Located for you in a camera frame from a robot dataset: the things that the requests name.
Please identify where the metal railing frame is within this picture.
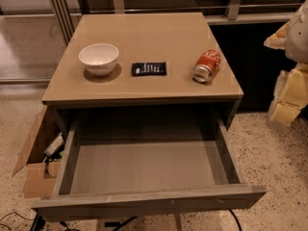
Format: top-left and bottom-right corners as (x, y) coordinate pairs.
(50, 0), (305, 40)

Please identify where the white ceramic bowl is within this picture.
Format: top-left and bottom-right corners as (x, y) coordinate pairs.
(78, 43), (119, 76)

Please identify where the black cable right floor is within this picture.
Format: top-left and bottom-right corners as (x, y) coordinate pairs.
(227, 209), (244, 231)

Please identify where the grey top drawer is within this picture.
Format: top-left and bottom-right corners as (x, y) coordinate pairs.
(32, 115), (266, 221)

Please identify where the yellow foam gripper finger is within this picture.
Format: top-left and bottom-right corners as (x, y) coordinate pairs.
(264, 23), (289, 50)
(267, 64), (308, 127)

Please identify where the black cable left floor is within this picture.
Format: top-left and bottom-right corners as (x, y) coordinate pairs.
(0, 211), (37, 231)

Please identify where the black cable floor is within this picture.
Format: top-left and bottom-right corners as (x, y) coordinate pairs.
(0, 211), (37, 231)
(227, 209), (244, 231)

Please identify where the open cardboard box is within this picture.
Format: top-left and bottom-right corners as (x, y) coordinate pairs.
(13, 108), (61, 198)

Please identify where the tan drawer cabinet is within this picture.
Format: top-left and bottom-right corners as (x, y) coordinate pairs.
(42, 13), (244, 127)

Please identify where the black snack packet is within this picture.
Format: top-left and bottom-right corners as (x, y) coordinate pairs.
(132, 62), (167, 77)

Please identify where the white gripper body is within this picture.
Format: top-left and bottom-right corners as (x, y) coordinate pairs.
(285, 0), (308, 64)

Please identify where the orange soda can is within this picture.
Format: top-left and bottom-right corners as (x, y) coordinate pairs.
(192, 49), (221, 83)

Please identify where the white device in box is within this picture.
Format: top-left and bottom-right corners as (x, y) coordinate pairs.
(44, 133), (64, 157)

